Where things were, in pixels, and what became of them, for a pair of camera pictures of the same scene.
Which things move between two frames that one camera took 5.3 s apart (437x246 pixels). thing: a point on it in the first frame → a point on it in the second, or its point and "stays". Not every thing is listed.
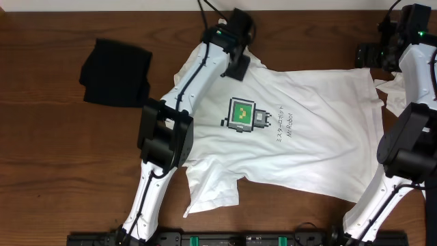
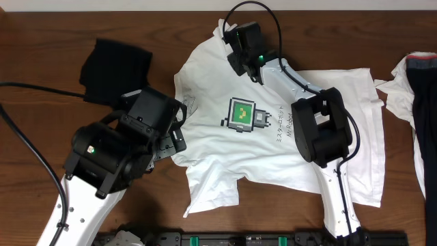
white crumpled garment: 395,89 stays
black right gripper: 371,59 → 234,62
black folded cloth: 117,73 stays
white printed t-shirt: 310,130 stays
